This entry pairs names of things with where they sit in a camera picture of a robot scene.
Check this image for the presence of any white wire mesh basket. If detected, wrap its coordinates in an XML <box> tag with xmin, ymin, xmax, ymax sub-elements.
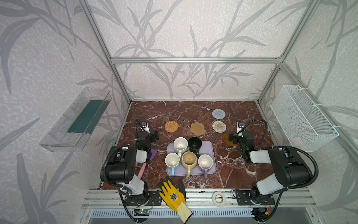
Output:
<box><xmin>270</xmin><ymin>85</ymin><xmax>339</xmax><ymax>152</ymax></box>

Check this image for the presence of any white mug lavender handle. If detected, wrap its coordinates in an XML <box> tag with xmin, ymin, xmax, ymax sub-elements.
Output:
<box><xmin>198</xmin><ymin>155</ymin><xmax>213</xmax><ymax>178</ymax></box>

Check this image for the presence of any round woven rattan coaster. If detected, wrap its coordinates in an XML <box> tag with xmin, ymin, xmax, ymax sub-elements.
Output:
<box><xmin>165</xmin><ymin>121</ymin><xmax>179</xmax><ymax>133</ymax></box>

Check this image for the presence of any purple object on table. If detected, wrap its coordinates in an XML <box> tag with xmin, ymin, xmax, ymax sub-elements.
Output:
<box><xmin>150</xmin><ymin>149</ymin><xmax>158</xmax><ymax>160</ymax></box>

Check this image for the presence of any white speckled mug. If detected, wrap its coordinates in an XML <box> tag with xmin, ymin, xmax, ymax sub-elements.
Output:
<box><xmin>173</xmin><ymin>137</ymin><xmax>188</xmax><ymax>158</ymax></box>

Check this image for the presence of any cork paw shaped coaster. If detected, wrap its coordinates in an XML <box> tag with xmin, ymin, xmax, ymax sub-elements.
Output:
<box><xmin>190</xmin><ymin>122</ymin><xmax>206</xmax><ymax>137</ymax></box>

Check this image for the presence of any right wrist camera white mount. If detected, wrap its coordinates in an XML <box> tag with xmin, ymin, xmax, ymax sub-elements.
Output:
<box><xmin>237</xmin><ymin>122</ymin><xmax>245</xmax><ymax>133</ymax></box>

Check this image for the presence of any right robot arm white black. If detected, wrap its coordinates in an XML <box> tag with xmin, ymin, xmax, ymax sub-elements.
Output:
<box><xmin>228</xmin><ymin>130</ymin><xmax>319</xmax><ymax>200</ymax></box>

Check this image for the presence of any multicolour woven round coaster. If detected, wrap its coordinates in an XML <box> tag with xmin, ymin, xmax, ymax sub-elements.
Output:
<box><xmin>212</xmin><ymin>121</ymin><xmax>227</xmax><ymax>133</ymax></box>

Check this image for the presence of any black glove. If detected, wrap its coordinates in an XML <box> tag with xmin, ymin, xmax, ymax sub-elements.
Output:
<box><xmin>158</xmin><ymin>176</ymin><xmax>186</xmax><ymax>200</ymax></box>

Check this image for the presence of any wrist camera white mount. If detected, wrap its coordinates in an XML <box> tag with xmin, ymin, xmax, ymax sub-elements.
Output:
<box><xmin>141</xmin><ymin>122</ymin><xmax>150</xmax><ymax>133</ymax></box>
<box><xmin>237</xmin><ymin>122</ymin><xmax>245</xmax><ymax>133</ymax></box>

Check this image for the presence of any brown wooden round coaster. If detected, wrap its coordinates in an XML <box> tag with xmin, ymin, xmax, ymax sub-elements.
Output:
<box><xmin>222</xmin><ymin>133</ymin><xmax>237</xmax><ymax>147</ymax></box>

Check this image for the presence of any white mug blue handle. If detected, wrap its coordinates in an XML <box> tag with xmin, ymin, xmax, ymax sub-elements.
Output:
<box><xmin>165</xmin><ymin>153</ymin><xmax>180</xmax><ymax>176</ymax></box>

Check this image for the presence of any green circuit board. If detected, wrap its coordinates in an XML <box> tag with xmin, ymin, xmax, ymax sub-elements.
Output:
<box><xmin>134</xmin><ymin>208</ymin><xmax>151</xmax><ymax>216</ymax></box>

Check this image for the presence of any yellow work glove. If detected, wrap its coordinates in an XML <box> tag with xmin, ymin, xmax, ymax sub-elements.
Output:
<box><xmin>158</xmin><ymin>178</ymin><xmax>193</xmax><ymax>224</ymax></box>

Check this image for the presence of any grey blue round coaster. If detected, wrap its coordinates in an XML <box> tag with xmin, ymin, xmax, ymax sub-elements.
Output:
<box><xmin>212</xmin><ymin>109</ymin><xmax>226</xmax><ymax>119</ymax></box>

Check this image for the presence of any beige ceramic mug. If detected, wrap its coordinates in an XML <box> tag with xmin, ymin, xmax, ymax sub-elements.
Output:
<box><xmin>181</xmin><ymin>151</ymin><xmax>198</xmax><ymax>177</ymax></box>

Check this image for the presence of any lavender plastic tray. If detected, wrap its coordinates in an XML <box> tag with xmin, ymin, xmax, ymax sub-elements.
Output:
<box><xmin>167</xmin><ymin>141</ymin><xmax>217</xmax><ymax>177</ymax></box>

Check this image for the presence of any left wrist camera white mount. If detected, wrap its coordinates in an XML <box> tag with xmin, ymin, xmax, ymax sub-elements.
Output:
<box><xmin>141</xmin><ymin>122</ymin><xmax>150</xmax><ymax>133</ymax></box>

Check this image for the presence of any white tape roll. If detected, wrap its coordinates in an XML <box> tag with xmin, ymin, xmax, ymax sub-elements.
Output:
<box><xmin>212</xmin><ymin>191</ymin><xmax>226</xmax><ymax>208</ymax></box>

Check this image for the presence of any pink handle tool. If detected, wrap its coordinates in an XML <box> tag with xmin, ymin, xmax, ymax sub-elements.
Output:
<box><xmin>137</xmin><ymin>163</ymin><xmax>147</xmax><ymax>180</ymax></box>

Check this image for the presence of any clear plastic wall shelf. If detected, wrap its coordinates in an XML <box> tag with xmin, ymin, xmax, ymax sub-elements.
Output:
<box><xmin>40</xmin><ymin>87</ymin><xmax>112</xmax><ymax>152</ymax></box>

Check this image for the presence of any black mug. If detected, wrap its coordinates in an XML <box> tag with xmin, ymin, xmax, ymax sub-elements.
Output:
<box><xmin>188</xmin><ymin>137</ymin><xmax>202</xmax><ymax>158</ymax></box>

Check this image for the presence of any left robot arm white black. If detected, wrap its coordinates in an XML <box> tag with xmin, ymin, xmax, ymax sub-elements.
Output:
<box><xmin>100</xmin><ymin>131</ymin><xmax>159</xmax><ymax>200</ymax></box>

